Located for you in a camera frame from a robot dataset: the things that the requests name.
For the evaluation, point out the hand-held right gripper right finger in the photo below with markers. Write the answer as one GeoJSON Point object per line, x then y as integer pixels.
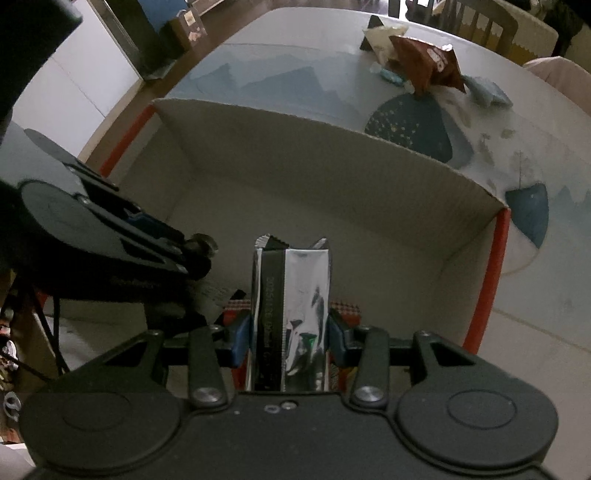
{"type": "Point", "coordinates": [336, 337]}

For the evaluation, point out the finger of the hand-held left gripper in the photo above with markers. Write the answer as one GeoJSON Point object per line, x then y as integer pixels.
{"type": "Point", "coordinates": [143, 222]}
{"type": "Point", "coordinates": [171, 261]}

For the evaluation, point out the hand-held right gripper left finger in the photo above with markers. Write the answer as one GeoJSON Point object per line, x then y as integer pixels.
{"type": "Point", "coordinates": [240, 337]}

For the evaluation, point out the silver black snack packet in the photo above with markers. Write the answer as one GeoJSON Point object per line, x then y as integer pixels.
{"type": "Point", "coordinates": [300, 295]}

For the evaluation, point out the cardboard box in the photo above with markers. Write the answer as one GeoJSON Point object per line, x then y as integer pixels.
{"type": "Point", "coordinates": [323, 194]}

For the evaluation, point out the cream snack packet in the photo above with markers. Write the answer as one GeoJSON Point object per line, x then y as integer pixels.
{"type": "Point", "coordinates": [381, 44]}

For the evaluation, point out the red patterned snack packet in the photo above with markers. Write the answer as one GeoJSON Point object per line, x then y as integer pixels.
{"type": "Point", "coordinates": [346, 311]}

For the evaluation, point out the black cabinet with blue panel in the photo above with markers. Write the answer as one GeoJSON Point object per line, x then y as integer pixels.
{"type": "Point", "coordinates": [152, 27]}

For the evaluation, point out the brown paper bag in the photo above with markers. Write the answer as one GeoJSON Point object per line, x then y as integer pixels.
{"type": "Point", "coordinates": [184, 27]}

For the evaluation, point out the small light blue snack packet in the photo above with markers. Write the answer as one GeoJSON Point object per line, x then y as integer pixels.
{"type": "Point", "coordinates": [392, 77]}

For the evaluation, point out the red brown snack packet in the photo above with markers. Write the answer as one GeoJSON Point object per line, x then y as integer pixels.
{"type": "Point", "coordinates": [427, 64]}

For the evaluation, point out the pink cloth covered chair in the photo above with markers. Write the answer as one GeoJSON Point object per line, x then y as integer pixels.
{"type": "Point", "coordinates": [561, 78]}

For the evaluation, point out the wooden dining chair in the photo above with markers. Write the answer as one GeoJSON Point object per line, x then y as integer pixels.
{"type": "Point", "coordinates": [466, 18]}

